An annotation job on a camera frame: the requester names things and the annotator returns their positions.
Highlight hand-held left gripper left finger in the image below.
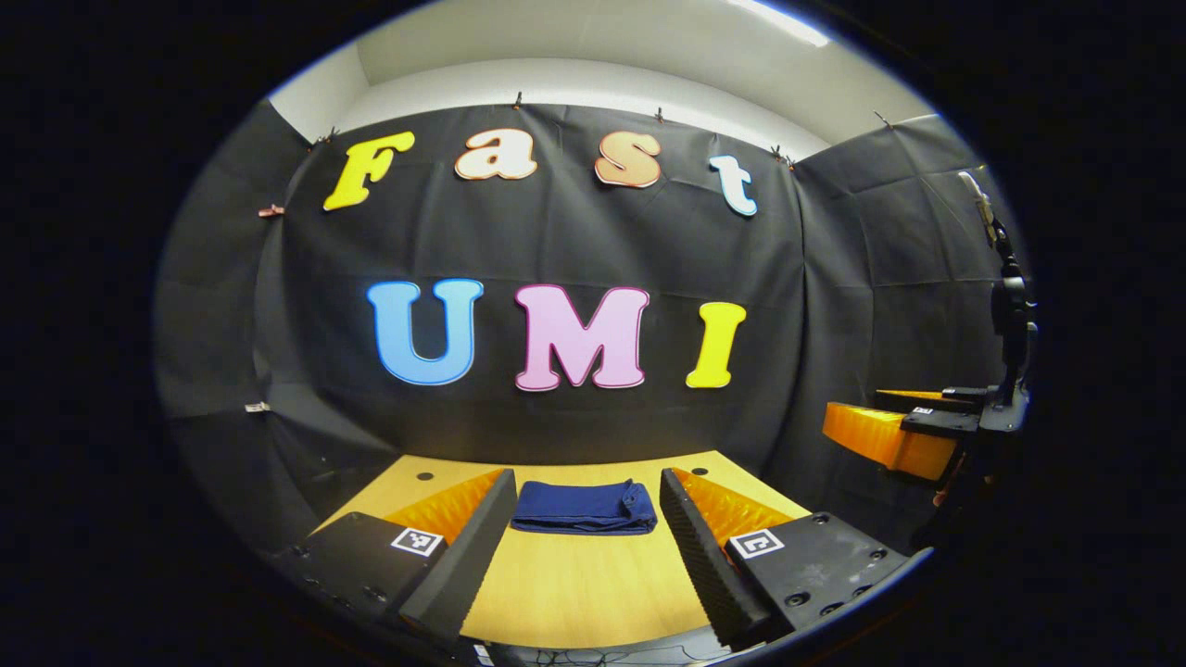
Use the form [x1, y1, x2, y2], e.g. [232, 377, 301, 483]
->
[269, 468, 519, 647]

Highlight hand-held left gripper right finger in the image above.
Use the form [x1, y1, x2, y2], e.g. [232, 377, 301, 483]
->
[658, 467, 915, 651]

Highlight blue denim jeans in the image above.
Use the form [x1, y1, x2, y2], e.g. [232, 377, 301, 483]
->
[511, 479, 659, 536]

